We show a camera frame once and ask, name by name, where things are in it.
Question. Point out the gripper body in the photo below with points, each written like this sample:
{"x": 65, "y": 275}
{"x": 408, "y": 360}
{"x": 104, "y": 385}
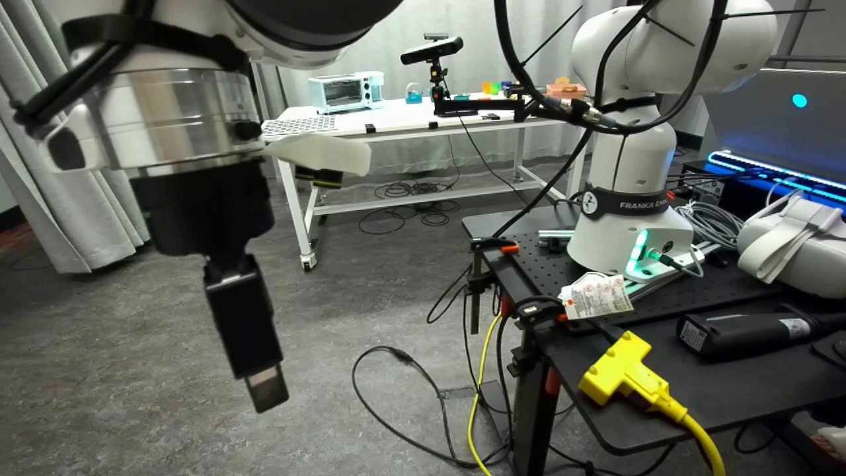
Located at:
{"x": 198, "y": 211}

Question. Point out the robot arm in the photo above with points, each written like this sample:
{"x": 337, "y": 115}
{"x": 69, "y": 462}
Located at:
{"x": 628, "y": 165}

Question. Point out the white keyboard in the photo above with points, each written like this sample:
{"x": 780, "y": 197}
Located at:
{"x": 297, "y": 125}

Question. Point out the grey curtain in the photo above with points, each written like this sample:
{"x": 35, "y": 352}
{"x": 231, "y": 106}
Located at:
{"x": 59, "y": 198}

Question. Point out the light blue toaster oven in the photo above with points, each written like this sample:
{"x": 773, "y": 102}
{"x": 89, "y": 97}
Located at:
{"x": 344, "y": 92}

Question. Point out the white table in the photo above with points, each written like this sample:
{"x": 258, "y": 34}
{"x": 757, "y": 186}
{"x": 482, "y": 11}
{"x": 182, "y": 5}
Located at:
{"x": 396, "y": 119}

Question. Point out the black clamp with orange trim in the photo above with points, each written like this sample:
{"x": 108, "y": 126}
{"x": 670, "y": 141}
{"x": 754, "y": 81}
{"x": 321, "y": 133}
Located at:
{"x": 489, "y": 248}
{"x": 529, "y": 311}

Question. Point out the row of coloured cups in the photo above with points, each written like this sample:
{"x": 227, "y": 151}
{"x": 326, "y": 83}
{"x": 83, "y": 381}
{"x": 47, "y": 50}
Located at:
{"x": 497, "y": 88}

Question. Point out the silver metal bar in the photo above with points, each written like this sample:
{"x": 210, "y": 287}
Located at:
{"x": 554, "y": 238}

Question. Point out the orange basket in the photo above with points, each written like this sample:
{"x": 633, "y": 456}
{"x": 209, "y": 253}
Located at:
{"x": 567, "y": 89}

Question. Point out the white warning tags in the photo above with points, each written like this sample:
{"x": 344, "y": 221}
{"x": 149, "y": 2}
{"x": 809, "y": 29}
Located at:
{"x": 595, "y": 296}

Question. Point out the black power brick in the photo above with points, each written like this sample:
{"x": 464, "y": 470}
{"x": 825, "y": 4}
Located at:
{"x": 740, "y": 334}

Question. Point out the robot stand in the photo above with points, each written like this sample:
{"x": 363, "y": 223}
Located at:
{"x": 727, "y": 390}

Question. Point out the grey computer with blue lights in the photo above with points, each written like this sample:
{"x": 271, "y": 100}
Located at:
{"x": 760, "y": 125}

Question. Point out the white headset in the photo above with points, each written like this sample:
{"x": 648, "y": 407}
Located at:
{"x": 793, "y": 244}

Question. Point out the camera on mount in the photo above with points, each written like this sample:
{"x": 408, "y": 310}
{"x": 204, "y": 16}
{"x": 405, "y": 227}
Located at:
{"x": 433, "y": 50}

